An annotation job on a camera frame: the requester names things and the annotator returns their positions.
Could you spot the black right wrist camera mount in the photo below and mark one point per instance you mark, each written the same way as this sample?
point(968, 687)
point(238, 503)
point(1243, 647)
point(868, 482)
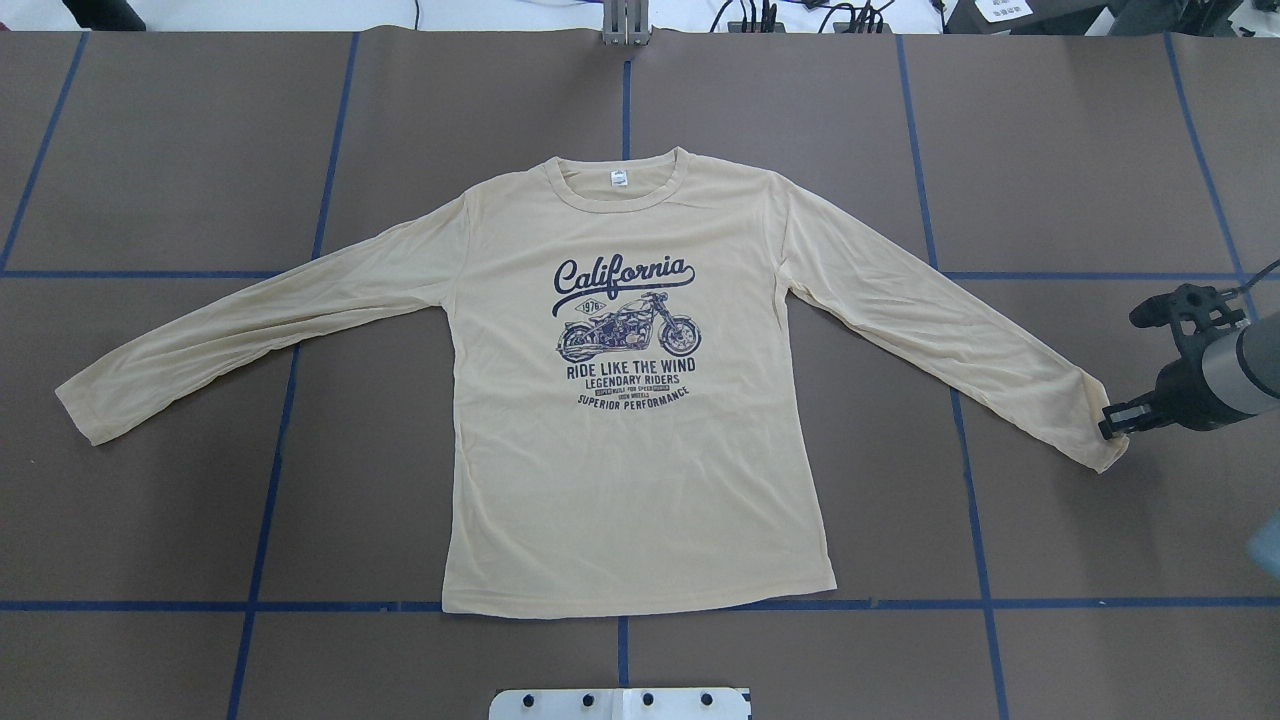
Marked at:
point(1196, 315)

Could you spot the grey aluminium camera post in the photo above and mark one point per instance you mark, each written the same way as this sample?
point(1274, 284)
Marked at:
point(626, 22)

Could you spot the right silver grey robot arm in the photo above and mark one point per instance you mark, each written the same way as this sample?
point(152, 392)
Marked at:
point(1232, 378)

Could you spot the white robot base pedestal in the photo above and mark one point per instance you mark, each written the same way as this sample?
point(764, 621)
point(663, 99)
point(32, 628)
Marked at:
point(623, 703)

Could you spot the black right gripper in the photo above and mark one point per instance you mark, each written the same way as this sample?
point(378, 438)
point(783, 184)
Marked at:
point(1183, 384)

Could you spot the beige long-sleeve printed shirt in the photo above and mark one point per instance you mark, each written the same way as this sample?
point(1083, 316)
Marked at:
point(626, 433)

